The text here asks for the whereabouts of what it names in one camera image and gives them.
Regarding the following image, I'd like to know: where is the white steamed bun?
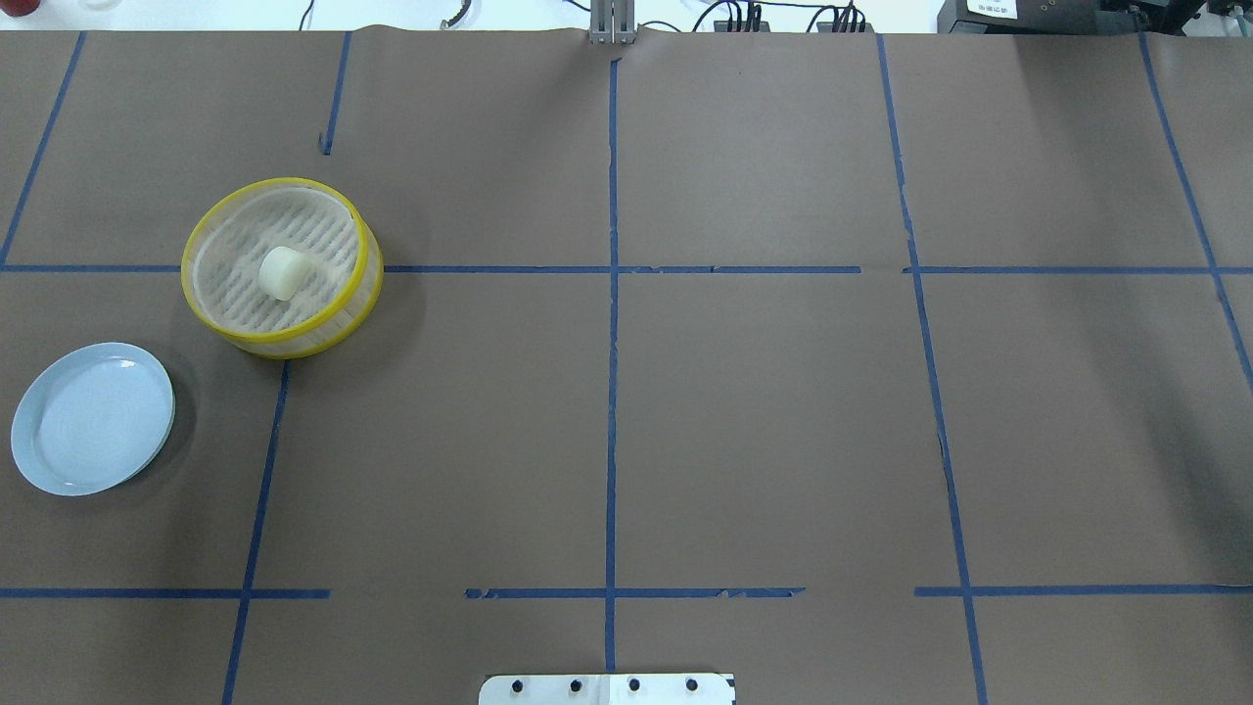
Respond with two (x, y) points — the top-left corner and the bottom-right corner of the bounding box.
(256, 245), (312, 301)

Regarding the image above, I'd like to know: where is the yellow round steamer basket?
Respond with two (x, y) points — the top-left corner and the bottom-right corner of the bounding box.
(180, 177), (383, 358)

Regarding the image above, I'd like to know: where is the light blue plate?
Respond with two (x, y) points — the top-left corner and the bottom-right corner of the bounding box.
(10, 341), (175, 496)

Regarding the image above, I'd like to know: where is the grey metal post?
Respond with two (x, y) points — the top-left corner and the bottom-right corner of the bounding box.
(586, 0), (638, 45)

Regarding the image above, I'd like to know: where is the white camera stand base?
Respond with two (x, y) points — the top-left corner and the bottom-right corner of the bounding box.
(477, 672), (737, 704)

